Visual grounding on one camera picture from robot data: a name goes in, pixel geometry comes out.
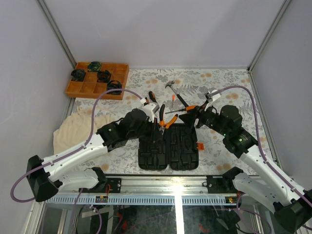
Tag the orange handled long-nose pliers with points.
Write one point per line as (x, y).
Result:
(186, 109)

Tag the dark rolled fabric band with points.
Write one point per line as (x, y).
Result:
(115, 87)

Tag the large black orange screwdriver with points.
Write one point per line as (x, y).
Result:
(152, 97)

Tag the dark rolled band centre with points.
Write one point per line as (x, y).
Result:
(103, 76)

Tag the steel claw hammer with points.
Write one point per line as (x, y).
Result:
(170, 85)

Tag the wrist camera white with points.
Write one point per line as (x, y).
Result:
(149, 108)
(210, 99)

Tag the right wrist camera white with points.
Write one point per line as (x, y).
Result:
(210, 99)

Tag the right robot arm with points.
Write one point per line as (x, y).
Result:
(290, 203)

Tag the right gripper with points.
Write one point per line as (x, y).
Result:
(189, 118)

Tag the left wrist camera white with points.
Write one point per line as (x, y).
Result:
(149, 108)

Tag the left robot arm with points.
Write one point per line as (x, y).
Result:
(53, 174)

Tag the black plastic tool case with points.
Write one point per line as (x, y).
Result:
(178, 149)

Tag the floral table cloth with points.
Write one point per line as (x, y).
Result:
(192, 85)

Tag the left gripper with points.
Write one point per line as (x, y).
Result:
(155, 135)

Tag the wooden compartment tray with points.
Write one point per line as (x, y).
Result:
(90, 88)

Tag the cream cloth bag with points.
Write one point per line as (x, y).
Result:
(77, 127)

